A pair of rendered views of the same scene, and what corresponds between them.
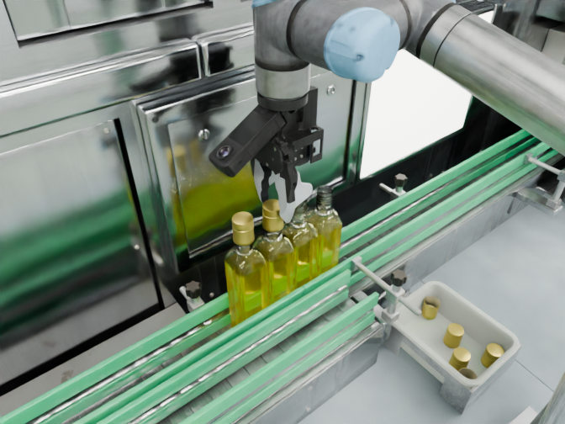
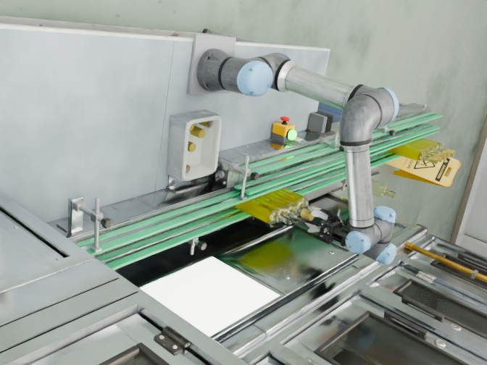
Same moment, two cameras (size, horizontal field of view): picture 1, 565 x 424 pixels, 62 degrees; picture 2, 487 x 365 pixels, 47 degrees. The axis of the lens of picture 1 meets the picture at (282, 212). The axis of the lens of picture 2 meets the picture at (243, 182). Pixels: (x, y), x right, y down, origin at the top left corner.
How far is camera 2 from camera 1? 213 cm
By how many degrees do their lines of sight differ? 76
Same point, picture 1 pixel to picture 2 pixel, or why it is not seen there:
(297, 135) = (338, 227)
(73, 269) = not seen: hidden behind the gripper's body
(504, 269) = (109, 174)
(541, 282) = (101, 153)
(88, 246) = not seen: hidden behind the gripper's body
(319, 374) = (261, 155)
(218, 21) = (359, 282)
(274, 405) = (276, 151)
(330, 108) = (277, 272)
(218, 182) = (306, 243)
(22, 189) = not seen: hidden behind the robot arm
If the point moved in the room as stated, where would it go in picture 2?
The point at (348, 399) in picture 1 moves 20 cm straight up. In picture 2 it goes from (227, 143) to (266, 158)
